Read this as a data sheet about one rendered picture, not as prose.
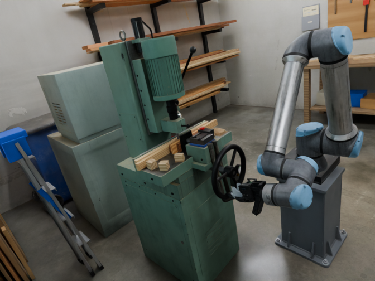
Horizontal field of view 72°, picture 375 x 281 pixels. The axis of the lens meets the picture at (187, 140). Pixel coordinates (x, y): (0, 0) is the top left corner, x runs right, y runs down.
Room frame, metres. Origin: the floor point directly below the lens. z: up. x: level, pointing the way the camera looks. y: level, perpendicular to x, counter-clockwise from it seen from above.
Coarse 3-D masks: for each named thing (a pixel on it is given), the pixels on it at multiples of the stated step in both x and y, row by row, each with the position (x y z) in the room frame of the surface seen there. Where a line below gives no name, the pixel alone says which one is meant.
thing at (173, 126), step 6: (162, 120) 1.44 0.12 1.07; (168, 120) 1.41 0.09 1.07; (174, 120) 1.39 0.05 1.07; (180, 120) 1.38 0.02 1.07; (162, 126) 1.44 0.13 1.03; (168, 126) 1.41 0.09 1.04; (174, 126) 1.37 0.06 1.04; (180, 126) 1.37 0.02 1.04; (174, 132) 1.38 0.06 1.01; (180, 132) 1.37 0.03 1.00
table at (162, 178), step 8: (216, 136) 1.46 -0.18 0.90; (224, 136) 1.45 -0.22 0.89; (224, 144) 1.44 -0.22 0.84; (184, 152) 1.32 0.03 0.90; (160, 160) 1.28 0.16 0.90; (184, 160) 1.22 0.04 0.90; (192, 160) 1.24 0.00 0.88; (136, 168) 1.23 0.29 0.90; (144, 168) 1.21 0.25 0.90; (176, 168) 1.16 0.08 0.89; (184, 168) 1.20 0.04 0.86; (200, 168) 1.19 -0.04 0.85; (208, 168) 1.18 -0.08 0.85; (144, 176) 1.19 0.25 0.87; (152, 176) 1.14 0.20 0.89; (160, 176) 1.10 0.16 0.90; (168, 176) 1.12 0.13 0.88; (176, 176) 1.15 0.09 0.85; (160, 184) 1.10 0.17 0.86; (168, 184) 1.11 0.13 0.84
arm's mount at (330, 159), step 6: (294, 150) 1.65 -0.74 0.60; (288, 156) 1.58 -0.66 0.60; (294, 156) 1.57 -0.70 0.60; (324, 156) 1.48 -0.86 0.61; (330, 156) 1.47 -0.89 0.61; (336, 156) 1.45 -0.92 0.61; (330, 162) 1.40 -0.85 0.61; (336, 162) 1.42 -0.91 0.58; (330, 168) 1.36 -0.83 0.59; (318, 174) 1.30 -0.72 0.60; (324, 174) 1.30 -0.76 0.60; (318, 180) 1.28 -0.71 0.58; (324, 180) 1.30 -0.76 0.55
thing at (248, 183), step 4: (248, 180) 1.01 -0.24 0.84; (256, 180) 0.97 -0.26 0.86; (244, 184) 0.97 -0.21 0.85; (248, 184) 0.95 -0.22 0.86; (252, 184) 0.95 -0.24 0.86; (256, 184) 0.93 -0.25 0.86; (260, 184) 0.91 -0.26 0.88; (264, 184) 0.92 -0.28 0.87; (240, 188) 0.96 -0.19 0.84; (244, 188) 0.95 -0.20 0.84; (248, 188) 0.93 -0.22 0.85; (252, 188) 0.93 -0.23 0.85; (256, 188) 0.92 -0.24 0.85; (260, 188) 0.90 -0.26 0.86; (244, 192) 0.95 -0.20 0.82; (248, 192) 0.93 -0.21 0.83; (252, 192) 0.94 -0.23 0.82; (256, 192) 0.92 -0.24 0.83; (260, 192) 0.89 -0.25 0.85; (244, 196) 0.96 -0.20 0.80; (248, 196) 0.93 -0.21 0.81; (252, 196) 0.93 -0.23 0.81; (260, 196) 0.88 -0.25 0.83; (252, 200) 0.92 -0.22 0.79
